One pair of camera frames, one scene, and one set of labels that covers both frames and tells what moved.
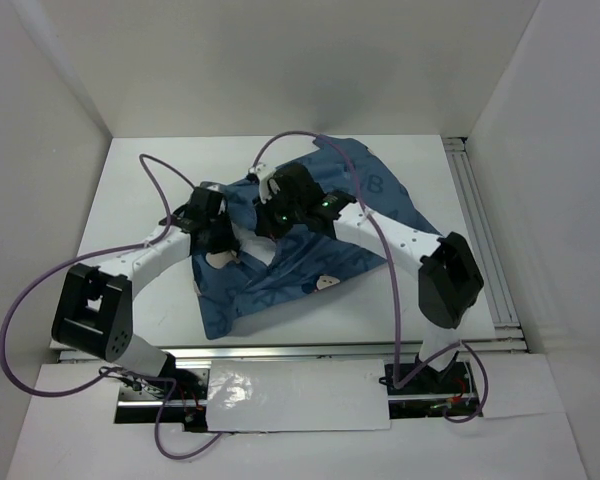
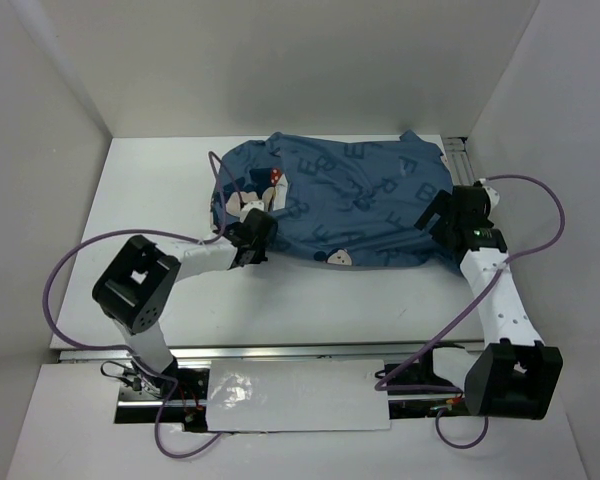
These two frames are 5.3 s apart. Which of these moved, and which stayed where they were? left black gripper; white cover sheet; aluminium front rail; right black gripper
Moved: right black gripper; left black gripper
Stayed: aluminium front rail; white cover sheet
